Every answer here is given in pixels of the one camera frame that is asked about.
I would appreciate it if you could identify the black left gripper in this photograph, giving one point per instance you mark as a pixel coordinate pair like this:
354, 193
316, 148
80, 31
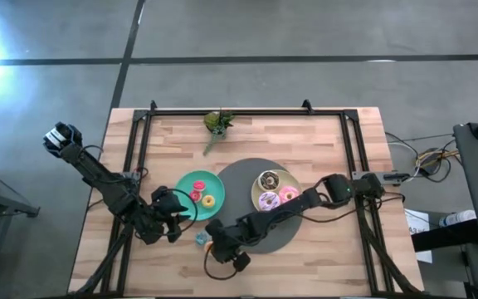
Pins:
164, 205

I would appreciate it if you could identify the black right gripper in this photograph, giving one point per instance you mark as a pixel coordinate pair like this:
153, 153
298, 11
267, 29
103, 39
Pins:
226, 243

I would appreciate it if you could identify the small blue donut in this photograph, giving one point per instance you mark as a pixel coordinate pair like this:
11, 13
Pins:
201, 238

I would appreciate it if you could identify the small yellow donut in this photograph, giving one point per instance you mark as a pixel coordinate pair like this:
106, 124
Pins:
204, 204

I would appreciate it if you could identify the teal round plate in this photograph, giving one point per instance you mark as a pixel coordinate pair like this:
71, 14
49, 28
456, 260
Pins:
215, 184

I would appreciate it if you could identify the large lilac frosted donut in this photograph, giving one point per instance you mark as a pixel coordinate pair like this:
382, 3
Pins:
264, 205

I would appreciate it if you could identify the large chocolate frosted donut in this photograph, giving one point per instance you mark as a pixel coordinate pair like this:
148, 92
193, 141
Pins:
263, 185

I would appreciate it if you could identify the large pink frosted donut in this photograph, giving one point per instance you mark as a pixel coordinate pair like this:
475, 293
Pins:
284, 197

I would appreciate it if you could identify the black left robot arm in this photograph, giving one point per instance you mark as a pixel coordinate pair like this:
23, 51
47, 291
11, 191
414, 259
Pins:
98, 176

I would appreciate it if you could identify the grey round mat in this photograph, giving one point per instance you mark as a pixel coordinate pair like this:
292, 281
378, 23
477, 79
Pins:
239, 182

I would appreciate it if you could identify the beige round plate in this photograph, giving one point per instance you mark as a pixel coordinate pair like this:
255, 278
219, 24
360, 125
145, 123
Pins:
289, 177

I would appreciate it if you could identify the small green potted plant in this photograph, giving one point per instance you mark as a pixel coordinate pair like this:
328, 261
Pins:
217, 122

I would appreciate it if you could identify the white paper sheet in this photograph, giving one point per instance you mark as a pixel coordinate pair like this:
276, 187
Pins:
417, 220

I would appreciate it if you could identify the black beam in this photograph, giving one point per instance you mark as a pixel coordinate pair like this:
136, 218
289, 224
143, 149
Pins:
446, 236

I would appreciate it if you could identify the white bottle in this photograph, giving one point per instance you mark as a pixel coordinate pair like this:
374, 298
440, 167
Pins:
457, 218

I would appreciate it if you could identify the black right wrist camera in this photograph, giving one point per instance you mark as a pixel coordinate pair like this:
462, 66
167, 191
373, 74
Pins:
242, 262

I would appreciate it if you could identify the black metal table frame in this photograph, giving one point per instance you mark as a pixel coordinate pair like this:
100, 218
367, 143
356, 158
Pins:
264, 112

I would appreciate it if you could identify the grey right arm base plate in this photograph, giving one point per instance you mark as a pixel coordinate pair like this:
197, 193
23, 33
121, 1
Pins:
357, 176

